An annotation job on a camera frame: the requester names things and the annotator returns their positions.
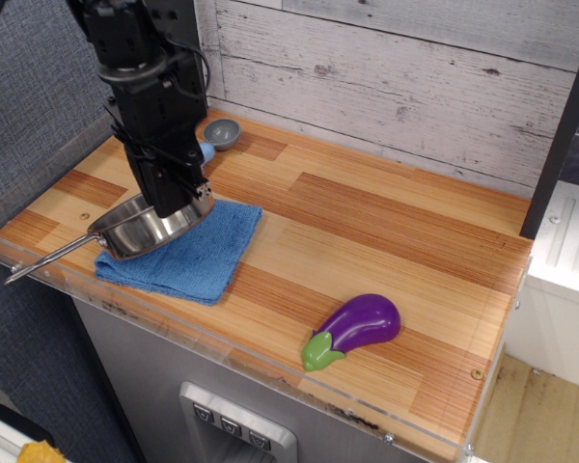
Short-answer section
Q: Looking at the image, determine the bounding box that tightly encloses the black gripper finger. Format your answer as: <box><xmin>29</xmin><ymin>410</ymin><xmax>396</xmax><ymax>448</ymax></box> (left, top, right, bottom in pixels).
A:
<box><xmin>127</xmin><ymin>151</ymin><xmax>203</xmax><ymax>218</ymax></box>

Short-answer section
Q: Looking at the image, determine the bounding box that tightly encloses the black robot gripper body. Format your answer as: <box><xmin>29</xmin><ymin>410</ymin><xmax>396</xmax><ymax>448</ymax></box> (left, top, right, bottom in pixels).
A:
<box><xmin>96</xmin><ymin>62</ymin><xmax>213</xmax><ymax>202</ymax></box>

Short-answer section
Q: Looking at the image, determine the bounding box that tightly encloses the stainless steel pot with handle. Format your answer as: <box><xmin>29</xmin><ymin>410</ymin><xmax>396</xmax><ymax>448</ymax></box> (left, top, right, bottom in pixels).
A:
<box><xmin>4</xmin><ymin>194</ymin><xmax>214</xmax><ymax>285</ymax></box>

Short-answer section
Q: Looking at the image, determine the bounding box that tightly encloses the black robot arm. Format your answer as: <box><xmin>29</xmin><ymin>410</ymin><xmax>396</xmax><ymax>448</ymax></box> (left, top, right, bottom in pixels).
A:
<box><xmin>68</xmin><ymin>1</ymin><xmax>209</xmax><ymax>217</ymax></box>

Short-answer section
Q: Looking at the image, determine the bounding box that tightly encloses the blue folded napkin cloth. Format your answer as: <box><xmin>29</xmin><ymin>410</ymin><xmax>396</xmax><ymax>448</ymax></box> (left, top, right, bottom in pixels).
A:
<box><xmin>95</xmin><ymin>200</ymin><xmax>262</xmax><ymax>306</ymax></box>

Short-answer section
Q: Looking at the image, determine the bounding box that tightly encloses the clear acrylic table guard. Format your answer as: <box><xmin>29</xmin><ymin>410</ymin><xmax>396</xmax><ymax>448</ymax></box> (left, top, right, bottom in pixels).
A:
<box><xmin>0</xmin><ymin>115</ymin><xmax>532</xmax><ymax>463</ymax></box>

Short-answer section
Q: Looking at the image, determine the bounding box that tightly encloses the grey toy fridge cabinet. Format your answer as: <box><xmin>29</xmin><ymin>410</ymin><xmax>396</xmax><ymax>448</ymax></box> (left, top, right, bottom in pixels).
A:
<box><xmin>74</xmin><ymin>300</ymin><xmax>419</xmax><ymax>462</ymax></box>

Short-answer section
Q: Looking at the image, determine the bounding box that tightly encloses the purple toy eggplant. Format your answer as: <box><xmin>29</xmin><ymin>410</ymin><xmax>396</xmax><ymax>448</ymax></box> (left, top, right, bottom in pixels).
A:
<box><xmin>301</xmin><ymin>294</ymin><xmax>401</xmax><ymax>372</ymax></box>

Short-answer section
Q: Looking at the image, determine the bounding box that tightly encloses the yellow and black object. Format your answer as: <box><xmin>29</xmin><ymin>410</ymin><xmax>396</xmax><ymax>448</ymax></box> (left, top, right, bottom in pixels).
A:
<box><xmin>0</xmin><ymin>438</ymin><xmax>69</xmax><ymax>463</ymax></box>

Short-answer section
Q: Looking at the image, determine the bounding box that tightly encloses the white ribbed toy sink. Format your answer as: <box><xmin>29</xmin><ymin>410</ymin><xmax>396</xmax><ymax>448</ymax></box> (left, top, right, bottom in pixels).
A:
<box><xmin>503</xmin><ymin>181</ymin><xmax>579</xmax><ymax>385</ymax></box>

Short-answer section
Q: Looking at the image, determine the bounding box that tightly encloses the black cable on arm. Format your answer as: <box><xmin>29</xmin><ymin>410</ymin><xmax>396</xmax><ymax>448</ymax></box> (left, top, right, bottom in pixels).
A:
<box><xmin>0</xmin><ymin>0</ymin><xmax>211</xmax><ymax>100</ymax></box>

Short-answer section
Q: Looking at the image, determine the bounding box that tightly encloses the blue handled grey scoop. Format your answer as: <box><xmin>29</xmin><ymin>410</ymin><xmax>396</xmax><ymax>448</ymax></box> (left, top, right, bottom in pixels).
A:
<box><xmin>200</xmin><ymin>119</ymin><xmax>242</xmax><ymax>165</ymax></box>

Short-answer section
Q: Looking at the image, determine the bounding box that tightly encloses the black vertical post right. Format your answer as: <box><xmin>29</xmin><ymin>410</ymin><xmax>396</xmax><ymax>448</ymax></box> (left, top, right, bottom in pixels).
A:
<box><xmin>519</xmin><ymin>69</ymin><xmax>579</xmax><ymax>239</ymax></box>

